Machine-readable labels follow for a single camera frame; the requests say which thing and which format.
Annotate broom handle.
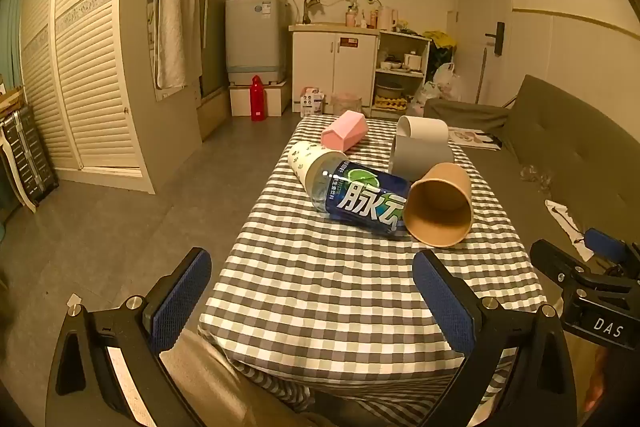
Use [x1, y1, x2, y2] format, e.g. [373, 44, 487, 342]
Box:
[474, 46, 489, 106]

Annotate yellow plastic bag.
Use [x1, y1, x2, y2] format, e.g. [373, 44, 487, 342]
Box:
[423, 29, 459, 51]

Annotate metal faucet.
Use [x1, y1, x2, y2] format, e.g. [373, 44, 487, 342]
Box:
[302, 0, 324, 26]

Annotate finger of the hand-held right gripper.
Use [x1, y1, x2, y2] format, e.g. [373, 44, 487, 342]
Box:
[530, 238, 594, 294]
[584, 228, 640, 266]

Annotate grey and white cup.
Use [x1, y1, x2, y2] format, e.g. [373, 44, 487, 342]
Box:
[389, 115, 455, 178]

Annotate white washing machine stand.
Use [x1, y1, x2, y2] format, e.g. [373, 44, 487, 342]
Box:
[228, 79, 292, 117]

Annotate open kitchen shelf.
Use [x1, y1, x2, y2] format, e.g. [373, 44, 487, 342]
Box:
[371, 30, 432, 118]

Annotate grey sofa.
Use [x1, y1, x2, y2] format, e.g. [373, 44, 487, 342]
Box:
[424, 74, 640, 280]

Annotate dark suitcase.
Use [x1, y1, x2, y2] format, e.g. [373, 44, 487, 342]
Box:
[0, 104, 60, 206]

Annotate pink house-shaped cup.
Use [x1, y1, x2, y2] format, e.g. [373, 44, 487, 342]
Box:
[320, 110, 369, 152]

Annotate white cloth bag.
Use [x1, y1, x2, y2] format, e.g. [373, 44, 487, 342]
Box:
[544, 199, 597, 264]

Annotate grey checked tablecloth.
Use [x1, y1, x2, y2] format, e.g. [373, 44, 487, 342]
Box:
[197, 113, 547, 424]

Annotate white louvred wardrobe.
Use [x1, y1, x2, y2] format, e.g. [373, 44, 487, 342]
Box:
[19, 0, 162, 196]

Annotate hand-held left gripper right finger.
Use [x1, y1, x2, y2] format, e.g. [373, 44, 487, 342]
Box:
[412, 249, 579, 427]

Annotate brown paper cup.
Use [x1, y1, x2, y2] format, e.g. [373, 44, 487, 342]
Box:
[403, 162, 474, 248]

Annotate white plastic bag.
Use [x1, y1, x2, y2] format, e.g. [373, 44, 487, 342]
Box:
[431, 61, 462, 98]

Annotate red bottle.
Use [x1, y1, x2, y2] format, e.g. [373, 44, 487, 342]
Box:
[250, 75, 266, 122]

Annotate clear plastic wrap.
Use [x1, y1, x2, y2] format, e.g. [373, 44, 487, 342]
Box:
[519, 163, 552, 194]

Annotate white sink cabinet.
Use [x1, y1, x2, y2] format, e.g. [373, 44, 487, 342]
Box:
[288, 22, 380, 116]

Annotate white carton pack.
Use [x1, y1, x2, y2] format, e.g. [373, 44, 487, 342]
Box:
[299, 87, 327, 116]

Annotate white printed paper cup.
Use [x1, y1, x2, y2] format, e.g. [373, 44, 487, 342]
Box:
[288, 140, 347, 191]

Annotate blue label plastic bottle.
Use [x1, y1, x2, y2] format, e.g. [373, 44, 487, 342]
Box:
[308, 155, 415, 241]

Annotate top-load washing machine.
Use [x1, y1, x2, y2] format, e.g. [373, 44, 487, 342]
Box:
[224, 0, 291, 86]

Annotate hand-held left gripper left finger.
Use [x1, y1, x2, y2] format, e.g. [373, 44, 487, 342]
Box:
[46, 247, 213, 427]

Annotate person's beige trousers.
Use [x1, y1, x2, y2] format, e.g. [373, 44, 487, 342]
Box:
[159, 329, 321, 427]

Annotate black door handle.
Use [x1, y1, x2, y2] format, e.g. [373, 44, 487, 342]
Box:
[484, 21, 506, 57]

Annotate white hanging towel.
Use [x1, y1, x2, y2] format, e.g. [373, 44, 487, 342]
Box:
[148, 0, 204, 90]

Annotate magazine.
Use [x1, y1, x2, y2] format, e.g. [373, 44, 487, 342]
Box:
[446, 126, 504, 152]

